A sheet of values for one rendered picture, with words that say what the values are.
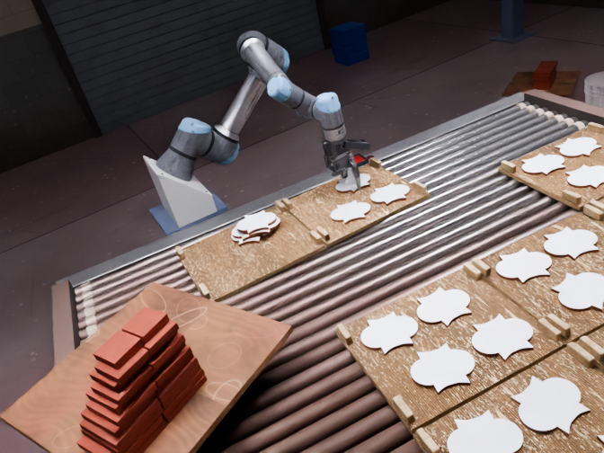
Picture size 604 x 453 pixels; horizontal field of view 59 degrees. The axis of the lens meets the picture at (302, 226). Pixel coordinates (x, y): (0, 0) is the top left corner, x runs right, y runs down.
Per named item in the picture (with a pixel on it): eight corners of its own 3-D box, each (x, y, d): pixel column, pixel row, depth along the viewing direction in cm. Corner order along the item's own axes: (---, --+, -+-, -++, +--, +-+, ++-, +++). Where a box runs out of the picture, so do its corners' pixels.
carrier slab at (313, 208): (281, 207, 199) (280, 203, 198) (373, 164, 211) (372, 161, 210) (328, 247, 171) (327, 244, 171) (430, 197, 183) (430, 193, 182)
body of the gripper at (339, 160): (326, 169, 195) (318, 139, 188) (346, 159, 197) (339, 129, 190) (337, 176, 189) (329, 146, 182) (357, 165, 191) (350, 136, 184)
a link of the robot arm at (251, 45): (237, 14, 202) (288, 76, 171) (259, 29, 210) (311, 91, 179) (220, 40, 206) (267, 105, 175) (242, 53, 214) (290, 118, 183)
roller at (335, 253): (87, 368, 155) (80, 358, 152) (601, 137, 201) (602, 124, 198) (89, 380, 151) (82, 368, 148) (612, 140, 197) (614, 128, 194)
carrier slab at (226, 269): (177, 254, 187) (175, 251, 186) (279, 208, 199) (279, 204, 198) (208, 307, 159) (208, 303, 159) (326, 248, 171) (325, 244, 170)
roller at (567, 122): (84, 338, 167) (77, 326, 165) (569, 125, 213) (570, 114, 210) (85, 348, 163) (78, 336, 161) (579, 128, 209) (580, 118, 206)
